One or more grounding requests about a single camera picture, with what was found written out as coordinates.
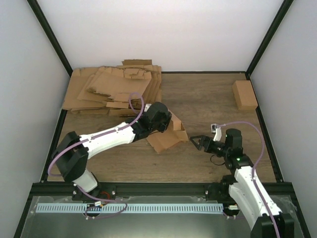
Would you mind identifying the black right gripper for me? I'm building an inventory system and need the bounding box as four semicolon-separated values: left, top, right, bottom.
190;135;229;158

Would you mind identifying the brown cardboard box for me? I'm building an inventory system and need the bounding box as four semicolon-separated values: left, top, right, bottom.
147;112;189;154
232;80;258;111

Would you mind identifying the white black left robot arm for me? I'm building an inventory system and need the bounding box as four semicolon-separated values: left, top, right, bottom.
52;102;172;200

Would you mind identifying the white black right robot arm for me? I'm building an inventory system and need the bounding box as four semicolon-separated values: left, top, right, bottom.
190;124;295;238

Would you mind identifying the folded brown cardboard box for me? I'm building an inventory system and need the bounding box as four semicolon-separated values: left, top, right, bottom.
232;80;258;111

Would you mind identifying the stack of flat cardboard blanks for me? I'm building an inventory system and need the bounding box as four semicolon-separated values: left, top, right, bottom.
62;59;162;117

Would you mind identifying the light blue slotted strip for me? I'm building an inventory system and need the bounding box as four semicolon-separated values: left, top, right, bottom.
35;203;223;215

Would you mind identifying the clear acrylic front plate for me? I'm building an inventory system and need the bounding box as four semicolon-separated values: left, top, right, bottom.
19;195;305;238

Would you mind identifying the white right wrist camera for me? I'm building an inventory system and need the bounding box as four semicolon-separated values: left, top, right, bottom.
211;123;222;141

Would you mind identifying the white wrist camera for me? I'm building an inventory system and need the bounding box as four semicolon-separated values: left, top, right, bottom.
144;104;152;112
211;123;222;141

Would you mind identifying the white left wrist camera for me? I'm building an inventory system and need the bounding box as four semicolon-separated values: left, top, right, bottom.
144;104;152;112

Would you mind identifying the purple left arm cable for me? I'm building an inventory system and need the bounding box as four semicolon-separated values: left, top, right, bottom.
47;92;147;203

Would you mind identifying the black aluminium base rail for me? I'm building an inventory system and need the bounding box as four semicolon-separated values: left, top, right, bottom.
29;182;294;202

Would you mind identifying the black right corner frame post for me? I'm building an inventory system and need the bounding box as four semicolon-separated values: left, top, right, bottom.
245;0;293;80

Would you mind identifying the black corner frame post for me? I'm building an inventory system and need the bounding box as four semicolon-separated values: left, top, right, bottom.
245;0;293;80
27;0;73;76

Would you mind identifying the black left corner frame post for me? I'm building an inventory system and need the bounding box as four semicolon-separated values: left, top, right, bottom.
27;0;73;76

